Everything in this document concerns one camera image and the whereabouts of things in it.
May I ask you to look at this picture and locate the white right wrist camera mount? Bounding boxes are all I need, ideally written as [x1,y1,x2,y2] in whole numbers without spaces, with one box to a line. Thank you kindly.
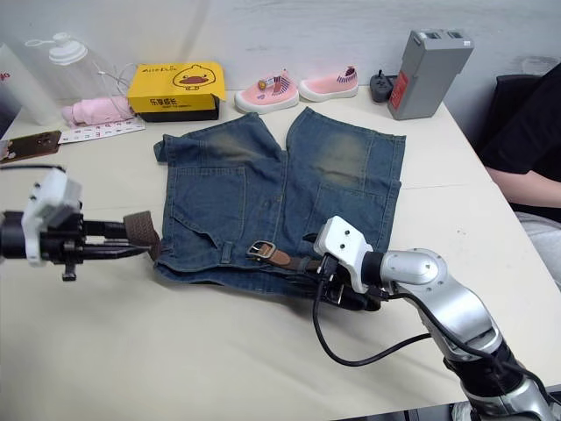
[312,215,374,294]

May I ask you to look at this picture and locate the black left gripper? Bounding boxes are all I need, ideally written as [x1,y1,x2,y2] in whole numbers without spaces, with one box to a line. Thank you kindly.
[39,210,153,282]

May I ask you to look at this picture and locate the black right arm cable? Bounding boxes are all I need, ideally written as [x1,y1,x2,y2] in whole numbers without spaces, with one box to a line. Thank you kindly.
[312,253,444,367]

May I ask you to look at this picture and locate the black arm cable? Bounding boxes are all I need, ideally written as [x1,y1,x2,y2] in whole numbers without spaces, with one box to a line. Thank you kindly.
[0,163,67,175]
[312,253,444,367]

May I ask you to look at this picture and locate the pink folded cloth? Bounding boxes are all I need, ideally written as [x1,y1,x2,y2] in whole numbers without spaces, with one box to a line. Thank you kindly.
[60,96,136,130]

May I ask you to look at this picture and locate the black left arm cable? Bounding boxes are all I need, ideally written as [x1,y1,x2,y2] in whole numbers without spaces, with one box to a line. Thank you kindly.
[0,163,67,175]

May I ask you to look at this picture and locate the white printed letter card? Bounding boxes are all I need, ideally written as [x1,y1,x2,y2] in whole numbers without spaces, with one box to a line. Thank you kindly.
[56,118,146,145]

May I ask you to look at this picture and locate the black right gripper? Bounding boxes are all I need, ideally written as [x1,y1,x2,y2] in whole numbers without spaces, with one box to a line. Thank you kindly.
[302,232,383,312]

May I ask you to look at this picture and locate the clear plastic bottle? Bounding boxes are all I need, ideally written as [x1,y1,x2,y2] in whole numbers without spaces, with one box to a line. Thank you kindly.
[24,31,124,111]

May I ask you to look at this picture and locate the plain pink shoe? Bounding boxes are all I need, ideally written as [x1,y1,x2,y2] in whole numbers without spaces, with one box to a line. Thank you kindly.
[298,65,360,103]

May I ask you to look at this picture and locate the person in black shirt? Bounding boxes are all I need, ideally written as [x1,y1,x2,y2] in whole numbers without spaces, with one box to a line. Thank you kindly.
[476,59,561,291]

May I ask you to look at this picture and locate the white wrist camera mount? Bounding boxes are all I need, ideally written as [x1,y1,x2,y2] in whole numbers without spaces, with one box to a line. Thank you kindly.
[312,215,374,294]
[20,168,84,268]

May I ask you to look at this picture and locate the blue denim shorts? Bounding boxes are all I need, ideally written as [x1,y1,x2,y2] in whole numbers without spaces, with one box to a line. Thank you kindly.
[153,107,407,304]

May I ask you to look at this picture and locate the white string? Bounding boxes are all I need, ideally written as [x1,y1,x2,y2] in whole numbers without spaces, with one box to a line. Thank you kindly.
[96,62,138,96]

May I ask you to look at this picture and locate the grey battery pack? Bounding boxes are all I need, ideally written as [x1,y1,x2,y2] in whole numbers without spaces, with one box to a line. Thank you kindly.
[387,29,476,122]

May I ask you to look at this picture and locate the brown printed tag card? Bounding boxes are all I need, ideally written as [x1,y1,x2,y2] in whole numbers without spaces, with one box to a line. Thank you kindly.
[0,130,63,166]

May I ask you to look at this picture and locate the pink shoe with badge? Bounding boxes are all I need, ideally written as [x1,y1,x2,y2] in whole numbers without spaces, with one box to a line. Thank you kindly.
[233,68,301,116]

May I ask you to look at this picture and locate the yellow duck shoe box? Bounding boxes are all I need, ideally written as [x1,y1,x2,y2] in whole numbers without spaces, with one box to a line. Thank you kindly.
[126,61,229,124]

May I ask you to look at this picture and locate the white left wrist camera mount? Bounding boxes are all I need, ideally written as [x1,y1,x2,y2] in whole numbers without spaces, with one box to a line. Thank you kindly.
[20,168,84,268]

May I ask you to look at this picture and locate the brown braided belt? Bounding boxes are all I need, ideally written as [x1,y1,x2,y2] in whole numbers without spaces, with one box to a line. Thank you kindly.
[123,210,324,272]

